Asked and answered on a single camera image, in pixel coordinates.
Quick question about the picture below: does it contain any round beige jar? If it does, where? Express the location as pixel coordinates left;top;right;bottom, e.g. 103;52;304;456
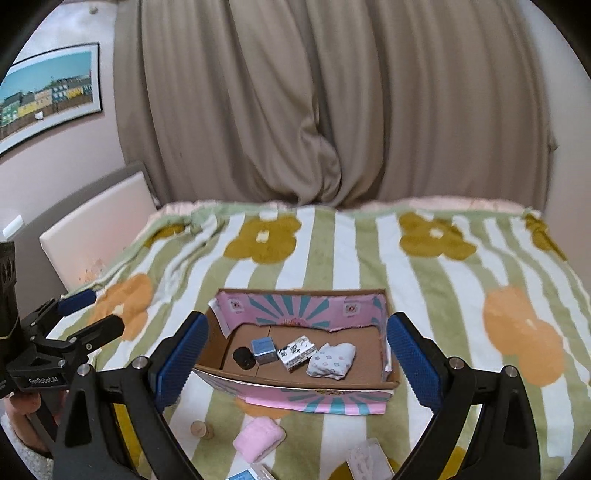
189;420;214;440

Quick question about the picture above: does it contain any black cosmetic jar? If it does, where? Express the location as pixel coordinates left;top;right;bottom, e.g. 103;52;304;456
232;347;256;370

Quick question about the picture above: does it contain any white blue barcode box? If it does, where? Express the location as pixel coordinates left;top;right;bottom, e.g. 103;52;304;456
226;464;276;480

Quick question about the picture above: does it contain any white patterned sock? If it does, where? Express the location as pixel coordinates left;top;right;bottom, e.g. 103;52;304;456
307;343;356;380

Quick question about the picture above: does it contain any small blue box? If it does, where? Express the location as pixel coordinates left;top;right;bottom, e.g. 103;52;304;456
250;337;277;365

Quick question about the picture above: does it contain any black white printed box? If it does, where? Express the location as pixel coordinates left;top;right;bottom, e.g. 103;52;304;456
277;335;317;372

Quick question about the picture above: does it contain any person's left hand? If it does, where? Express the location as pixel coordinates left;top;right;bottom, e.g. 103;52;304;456
3;393;49;454

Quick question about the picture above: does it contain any white padded headboard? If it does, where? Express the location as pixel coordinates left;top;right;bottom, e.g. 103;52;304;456
12;163;156;316

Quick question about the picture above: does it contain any clear plastic case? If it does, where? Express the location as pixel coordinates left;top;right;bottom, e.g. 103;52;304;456
346;438;394;480

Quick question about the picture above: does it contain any pink rolled sock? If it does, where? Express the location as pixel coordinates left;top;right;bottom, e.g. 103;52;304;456
232;417;287;463

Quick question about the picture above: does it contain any pink teal cardboard box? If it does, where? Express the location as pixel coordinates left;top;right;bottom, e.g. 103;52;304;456
195;289;399;416

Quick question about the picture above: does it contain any framed houses picture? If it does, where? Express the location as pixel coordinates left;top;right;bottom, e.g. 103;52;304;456
1;43;102;153

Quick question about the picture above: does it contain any beige curtain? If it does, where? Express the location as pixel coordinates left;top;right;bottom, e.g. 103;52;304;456
113;1;552;209

